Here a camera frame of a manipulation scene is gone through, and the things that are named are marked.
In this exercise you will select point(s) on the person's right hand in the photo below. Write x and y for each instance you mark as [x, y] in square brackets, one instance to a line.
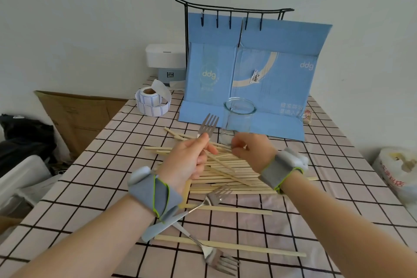
[259, 152]

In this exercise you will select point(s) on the person's left hand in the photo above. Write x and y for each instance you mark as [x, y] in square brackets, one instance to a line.
[182, 162]

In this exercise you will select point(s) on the person's left thumb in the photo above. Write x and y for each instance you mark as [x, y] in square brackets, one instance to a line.
[197, 140]

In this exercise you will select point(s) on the person's right thumb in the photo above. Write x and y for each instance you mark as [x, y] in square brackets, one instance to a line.
[238, 147]

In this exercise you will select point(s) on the single wooden chopstick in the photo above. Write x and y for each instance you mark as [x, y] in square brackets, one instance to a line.
[221, 145]
[224, 165]

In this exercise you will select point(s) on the silver fork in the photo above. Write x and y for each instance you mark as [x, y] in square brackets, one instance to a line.
[220, 197]
[218, 260]
[208, 126]

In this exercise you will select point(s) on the person's right forearm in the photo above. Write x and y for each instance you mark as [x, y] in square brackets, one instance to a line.
[342, 229]

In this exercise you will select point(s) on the person's left forearm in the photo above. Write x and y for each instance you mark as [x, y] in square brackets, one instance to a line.
[97, 238]

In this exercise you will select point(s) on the clear glass jar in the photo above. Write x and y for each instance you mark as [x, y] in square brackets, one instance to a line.
[237, 118]

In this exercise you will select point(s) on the pile of wooden chopsticks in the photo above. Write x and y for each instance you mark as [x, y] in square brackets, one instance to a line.
[228, 185]

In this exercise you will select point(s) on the flattened blue cardboard box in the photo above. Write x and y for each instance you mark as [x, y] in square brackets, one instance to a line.
[254, 98]

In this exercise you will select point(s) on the roll of white labels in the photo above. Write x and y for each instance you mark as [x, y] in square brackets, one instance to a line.
[150, 103]

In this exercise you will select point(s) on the small pink packet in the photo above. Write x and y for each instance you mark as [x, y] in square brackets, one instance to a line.
[307, 116]

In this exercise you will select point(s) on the white and grey desktop bin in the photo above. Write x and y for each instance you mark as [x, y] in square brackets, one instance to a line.
[164, 56]

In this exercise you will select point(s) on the pink checked tablecloth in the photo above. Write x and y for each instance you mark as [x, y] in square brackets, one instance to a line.
[97, 173]

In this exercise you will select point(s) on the brown cardboard sheet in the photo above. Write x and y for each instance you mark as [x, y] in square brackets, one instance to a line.
[81, 118]

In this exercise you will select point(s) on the white plastic bag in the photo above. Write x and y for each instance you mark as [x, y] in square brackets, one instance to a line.
[399, 170]

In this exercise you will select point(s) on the black bag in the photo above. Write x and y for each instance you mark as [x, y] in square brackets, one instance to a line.
[26, 141]

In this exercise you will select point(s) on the white plastic storage box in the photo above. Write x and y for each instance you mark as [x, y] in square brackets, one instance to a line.
[22, 180]

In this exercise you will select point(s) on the brown cardboard box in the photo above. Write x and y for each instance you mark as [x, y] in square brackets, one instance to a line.
[8, 224]

